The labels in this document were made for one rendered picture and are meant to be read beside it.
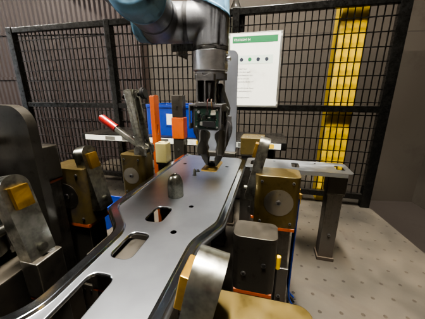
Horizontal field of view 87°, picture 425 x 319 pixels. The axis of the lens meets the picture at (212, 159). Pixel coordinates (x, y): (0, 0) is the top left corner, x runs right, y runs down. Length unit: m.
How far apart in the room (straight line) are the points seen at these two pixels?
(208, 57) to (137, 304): 0.42
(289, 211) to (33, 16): 3.21
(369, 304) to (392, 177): 2.58
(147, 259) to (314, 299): 0.50
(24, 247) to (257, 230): 0.33
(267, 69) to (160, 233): 0.87
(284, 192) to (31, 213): 0.42
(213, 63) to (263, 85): 0.61
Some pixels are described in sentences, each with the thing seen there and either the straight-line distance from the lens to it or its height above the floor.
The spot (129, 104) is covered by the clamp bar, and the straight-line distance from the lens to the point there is 0.61.
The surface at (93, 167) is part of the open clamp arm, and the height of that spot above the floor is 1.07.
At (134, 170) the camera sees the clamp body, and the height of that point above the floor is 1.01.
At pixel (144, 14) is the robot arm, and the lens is 0.38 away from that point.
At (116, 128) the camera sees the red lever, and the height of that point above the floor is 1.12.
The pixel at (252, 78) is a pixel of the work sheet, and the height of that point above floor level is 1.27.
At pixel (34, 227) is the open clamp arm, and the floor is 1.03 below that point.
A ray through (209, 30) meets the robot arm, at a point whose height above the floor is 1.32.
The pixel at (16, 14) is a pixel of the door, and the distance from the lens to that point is 3.48.
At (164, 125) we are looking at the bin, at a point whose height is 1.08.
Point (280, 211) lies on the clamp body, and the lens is 0.50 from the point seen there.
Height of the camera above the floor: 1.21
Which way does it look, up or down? 16 degrees down
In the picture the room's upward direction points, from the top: straight up
